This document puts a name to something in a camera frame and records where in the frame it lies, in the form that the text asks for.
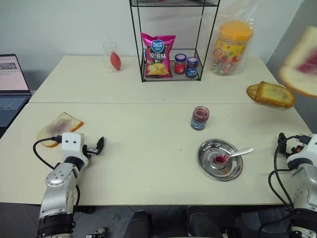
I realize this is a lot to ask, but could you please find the toasted bread slice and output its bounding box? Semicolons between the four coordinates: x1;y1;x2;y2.
255;81;296;109
246;84;261;102

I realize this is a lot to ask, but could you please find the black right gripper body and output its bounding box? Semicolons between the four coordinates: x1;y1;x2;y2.
277;132;302;158

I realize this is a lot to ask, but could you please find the clear plastic bag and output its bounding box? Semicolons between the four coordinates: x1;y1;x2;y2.
202;0;261;76

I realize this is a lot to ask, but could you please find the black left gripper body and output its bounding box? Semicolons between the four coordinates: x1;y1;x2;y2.
82;144;99;160

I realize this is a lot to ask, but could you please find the red oval toy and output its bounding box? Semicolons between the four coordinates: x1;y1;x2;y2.
110;50;123;73

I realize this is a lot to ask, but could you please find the open jam jar blue label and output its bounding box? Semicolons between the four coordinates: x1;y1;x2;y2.
190;106;210;131

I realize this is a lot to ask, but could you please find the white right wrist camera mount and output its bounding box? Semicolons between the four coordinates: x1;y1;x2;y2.
286;133;317;170

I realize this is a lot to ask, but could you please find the black wire rack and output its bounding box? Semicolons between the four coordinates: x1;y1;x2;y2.
129;0;221;83

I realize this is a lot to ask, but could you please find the closed jam jar blue label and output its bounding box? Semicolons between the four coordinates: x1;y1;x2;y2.
185;57;199;78

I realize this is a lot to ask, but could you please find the candy jar with orange lid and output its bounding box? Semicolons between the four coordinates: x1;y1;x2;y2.
211;21;254;76

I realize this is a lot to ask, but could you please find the bread slice with purple jam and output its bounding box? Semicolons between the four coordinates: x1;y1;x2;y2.
36;112;84;149

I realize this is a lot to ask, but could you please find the dark rounded shape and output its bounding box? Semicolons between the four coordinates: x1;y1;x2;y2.
123;210;153;238
185;205;223;238

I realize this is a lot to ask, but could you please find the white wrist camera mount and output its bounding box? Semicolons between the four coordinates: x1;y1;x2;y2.
60;132;86;160
286;133;317;170

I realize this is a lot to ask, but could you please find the blurred bread slice close up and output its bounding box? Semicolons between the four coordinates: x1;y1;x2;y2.
279;26;317;98

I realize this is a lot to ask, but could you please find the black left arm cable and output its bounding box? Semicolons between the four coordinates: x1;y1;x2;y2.
33;135;63;171

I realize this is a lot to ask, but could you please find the round metal plate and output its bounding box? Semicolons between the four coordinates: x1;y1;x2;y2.
197;138;244;182

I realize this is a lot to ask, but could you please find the pink potato chips bag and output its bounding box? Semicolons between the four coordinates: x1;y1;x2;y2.
140;32;177;79

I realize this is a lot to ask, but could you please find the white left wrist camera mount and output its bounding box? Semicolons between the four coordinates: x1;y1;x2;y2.
60;132;86;160

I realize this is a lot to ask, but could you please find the metal spoon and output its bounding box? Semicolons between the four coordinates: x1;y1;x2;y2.
214;147;254;165

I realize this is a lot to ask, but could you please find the closed jam jar red label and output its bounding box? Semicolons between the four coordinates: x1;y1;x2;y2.
174;54;187;75

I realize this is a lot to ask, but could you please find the open laptop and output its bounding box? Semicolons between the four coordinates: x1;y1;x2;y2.
0;54;33;128

